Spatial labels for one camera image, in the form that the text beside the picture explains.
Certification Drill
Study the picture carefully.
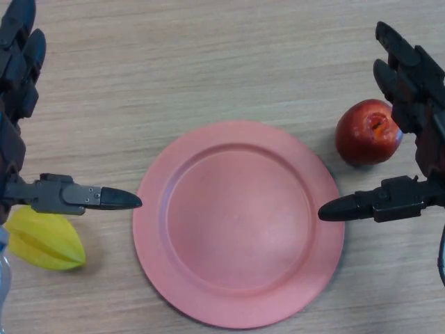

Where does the red apple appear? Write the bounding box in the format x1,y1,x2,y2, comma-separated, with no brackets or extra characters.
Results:
335,99,405,166

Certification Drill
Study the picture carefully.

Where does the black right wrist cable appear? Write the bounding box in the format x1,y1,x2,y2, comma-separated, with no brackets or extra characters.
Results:
437,222,445,287

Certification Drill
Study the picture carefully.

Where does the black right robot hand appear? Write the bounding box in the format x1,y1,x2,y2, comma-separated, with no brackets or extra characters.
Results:
318,21,445,223

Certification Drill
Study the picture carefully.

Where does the pink round plate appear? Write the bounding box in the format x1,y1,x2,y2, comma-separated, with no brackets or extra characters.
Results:
132,120,346,330

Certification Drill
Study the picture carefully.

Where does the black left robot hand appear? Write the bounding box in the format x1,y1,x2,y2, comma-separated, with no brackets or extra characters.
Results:
0,0,143,224

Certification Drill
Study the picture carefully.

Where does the yellow starfruit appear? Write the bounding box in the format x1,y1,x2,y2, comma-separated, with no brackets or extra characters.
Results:
3,205,87,271

